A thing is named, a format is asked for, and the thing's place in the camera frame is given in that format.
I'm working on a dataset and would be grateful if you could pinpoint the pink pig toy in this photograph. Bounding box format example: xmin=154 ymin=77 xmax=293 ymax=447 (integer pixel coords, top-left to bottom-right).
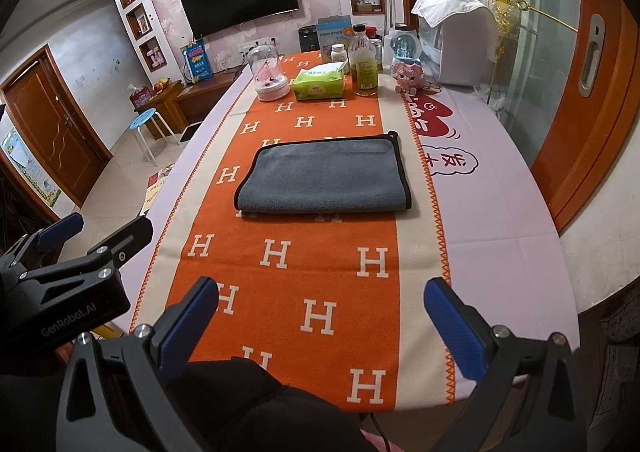
xmin=391 ymin=61 xmax=444 ymax=96

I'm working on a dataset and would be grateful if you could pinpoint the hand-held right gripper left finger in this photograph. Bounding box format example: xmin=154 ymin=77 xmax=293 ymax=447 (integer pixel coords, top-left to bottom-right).
xmin=52 ymin=276 xmax=221 ymax=452

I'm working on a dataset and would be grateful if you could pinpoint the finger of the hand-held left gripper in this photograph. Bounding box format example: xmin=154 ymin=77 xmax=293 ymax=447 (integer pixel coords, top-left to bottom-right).
xmin=20 ymin=215 xmax=154 ymax=290
xmin=0 ymin=212 xmax=85 ymax=278

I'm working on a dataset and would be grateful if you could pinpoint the green tissue pack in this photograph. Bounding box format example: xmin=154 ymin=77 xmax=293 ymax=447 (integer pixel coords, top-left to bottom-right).
xmin=292 ymin=64 xmax=347 ymax=102

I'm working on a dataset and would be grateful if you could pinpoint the black cable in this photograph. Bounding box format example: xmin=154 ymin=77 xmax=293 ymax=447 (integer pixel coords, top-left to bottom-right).
xmin=367 ymin=412 xmax=397 ymax=452

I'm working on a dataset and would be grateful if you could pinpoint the blue cardboard box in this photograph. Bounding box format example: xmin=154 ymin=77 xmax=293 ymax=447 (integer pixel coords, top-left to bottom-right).
xmin=316 ymin=16 xmax=355 ymax=53

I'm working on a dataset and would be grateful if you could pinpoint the wooden sliding door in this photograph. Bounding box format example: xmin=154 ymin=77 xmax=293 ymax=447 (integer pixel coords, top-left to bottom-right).
xmin=529 ymin=0 xmax=640 ymax=234

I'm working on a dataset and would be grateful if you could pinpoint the red bag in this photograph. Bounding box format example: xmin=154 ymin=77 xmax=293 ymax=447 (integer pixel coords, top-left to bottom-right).
xmin=128 ymin=84 xmax=156 ymax=111

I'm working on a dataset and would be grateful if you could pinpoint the white cloth cover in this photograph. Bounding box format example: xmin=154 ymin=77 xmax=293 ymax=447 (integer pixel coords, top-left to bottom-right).
xmin=410 ymin=0 xmax=490 ymax=29

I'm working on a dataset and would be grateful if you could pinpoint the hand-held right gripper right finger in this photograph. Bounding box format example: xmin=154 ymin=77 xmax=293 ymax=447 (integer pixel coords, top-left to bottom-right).
xmin=423 ymin=277 xmax=585 ymax=452

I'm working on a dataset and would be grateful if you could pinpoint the grey towel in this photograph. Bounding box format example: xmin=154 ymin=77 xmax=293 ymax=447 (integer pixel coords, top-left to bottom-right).
xmin=235 ymin=130 xmax=414 ymax=214

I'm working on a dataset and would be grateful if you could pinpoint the blue round stool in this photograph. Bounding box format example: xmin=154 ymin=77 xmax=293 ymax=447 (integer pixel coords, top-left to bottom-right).
xmin=127 ymin=107 xmax=182 ymax=166

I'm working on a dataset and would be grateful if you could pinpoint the metal door handle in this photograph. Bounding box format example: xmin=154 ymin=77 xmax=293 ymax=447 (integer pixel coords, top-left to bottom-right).
xmin=578 ymin=13 xmax=606 ymax=98

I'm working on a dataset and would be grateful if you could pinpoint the snow globe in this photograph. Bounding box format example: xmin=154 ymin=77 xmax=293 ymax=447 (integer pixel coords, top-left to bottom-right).
xmin=389 ymin=24 xmax=424 ymax=68

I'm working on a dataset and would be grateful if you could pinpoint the booklet on floor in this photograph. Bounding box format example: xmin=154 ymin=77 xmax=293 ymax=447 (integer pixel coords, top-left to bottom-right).
xmin=141 ymin=170 xmax=174 ymax=216

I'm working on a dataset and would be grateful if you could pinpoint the blue and yellow box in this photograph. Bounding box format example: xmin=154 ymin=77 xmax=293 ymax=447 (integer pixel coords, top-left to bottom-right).
xmin=179 ymin=39 xmax=212 ymax=83

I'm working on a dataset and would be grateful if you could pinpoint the glass dome lamp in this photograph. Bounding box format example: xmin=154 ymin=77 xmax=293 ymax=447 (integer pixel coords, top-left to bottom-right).
xmin=247 ymin=44 xmax=292 ymax=103

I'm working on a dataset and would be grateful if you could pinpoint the black small appliance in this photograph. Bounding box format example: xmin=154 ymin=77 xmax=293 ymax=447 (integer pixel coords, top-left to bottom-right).
xmin=298 ymin=25 xmax=321 ymax=53

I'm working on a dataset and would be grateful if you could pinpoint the white countertop appliance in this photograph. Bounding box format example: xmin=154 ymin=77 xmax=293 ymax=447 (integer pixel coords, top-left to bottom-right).
xmin=417 ymin=2 xmax=502 ymax=88

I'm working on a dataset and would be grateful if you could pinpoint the orange patterned blanket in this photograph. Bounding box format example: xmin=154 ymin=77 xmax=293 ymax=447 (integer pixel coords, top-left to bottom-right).
xmin=127 ymin=51 xmax=457 ymax=416

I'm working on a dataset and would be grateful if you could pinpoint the glass bottle with yellow liquid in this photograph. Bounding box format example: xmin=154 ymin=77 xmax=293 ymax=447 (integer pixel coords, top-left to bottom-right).
xmin=349 ymin=23 xmax=381 ymax=98

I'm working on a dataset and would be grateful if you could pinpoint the pink printed tablecloth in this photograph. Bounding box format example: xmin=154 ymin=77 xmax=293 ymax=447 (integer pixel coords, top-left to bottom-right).
xmin=127 ymin=51 xmax=584 ymax=416

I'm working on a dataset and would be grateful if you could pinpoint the wooden television cabinet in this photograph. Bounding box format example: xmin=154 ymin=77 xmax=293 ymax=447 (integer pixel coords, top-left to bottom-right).
xmin=134 ymin=71 xmax=242 ymax=139

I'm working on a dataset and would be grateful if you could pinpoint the wall poster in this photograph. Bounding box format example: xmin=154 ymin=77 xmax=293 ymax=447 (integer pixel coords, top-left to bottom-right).
xmin=0 ymin=124 xmax=64 ymax=208

